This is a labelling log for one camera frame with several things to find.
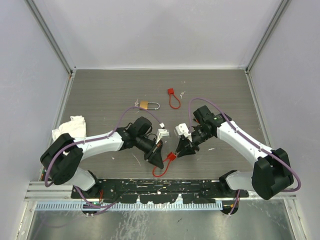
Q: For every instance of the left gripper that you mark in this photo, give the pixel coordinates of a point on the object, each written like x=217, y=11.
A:
x=156, y=159

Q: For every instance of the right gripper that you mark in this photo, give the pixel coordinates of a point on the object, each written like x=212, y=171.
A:
x=186, y=147

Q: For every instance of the brass padlock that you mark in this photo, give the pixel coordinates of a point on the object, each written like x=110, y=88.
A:
x=147, y=105

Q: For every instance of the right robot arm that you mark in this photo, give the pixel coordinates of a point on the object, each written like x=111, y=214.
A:
x=271, y=173

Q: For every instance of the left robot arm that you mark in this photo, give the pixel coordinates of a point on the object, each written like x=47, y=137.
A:
x=62, y=159

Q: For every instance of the white cloth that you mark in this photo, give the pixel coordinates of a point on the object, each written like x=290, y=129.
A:
x=76, y=128

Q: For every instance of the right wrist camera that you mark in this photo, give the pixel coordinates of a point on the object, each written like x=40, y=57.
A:
x=182, y=130

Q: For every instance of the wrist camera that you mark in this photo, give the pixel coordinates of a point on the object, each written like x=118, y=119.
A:
x=182, y=130
x=161, y=132

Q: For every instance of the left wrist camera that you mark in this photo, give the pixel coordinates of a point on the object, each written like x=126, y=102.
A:
x=161, y=132

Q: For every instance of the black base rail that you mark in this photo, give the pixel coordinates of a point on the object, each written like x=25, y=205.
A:
x=160, y=191

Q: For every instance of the slotted cable duct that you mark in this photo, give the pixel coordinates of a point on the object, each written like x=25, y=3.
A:
x=81, y=205

